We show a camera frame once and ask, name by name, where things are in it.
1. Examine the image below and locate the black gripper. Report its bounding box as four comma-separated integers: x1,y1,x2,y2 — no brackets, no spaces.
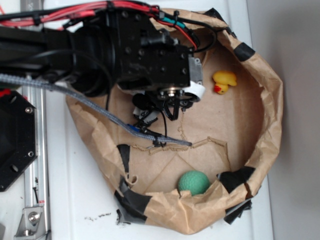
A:
105,10,206,121

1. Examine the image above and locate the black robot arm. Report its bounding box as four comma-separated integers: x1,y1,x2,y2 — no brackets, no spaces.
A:
0,9,205,120

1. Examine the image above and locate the yellow rubber duck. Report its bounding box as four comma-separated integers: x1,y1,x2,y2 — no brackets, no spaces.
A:
212,70,237,95

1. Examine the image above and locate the brown paper bag bin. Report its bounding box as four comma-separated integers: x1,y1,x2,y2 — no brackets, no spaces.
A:
66,9,284,235

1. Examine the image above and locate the green dimpled ball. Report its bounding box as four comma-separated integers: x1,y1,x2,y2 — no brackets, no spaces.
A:
178,170,211,196

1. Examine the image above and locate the grey braided cable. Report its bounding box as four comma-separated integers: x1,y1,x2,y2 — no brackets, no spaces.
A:
0,73,193,148

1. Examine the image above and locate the red wire bundle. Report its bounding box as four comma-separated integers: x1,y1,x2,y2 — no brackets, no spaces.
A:
0,0,198,50

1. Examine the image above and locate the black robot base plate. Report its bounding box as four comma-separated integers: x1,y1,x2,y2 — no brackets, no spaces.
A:
0,91,35,192

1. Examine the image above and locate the aluminium extrusion rail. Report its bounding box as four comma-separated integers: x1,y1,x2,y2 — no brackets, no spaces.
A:
20,0,51,208

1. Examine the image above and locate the metal corner bracket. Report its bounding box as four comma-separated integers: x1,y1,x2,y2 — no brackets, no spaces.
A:
14,206,47,240

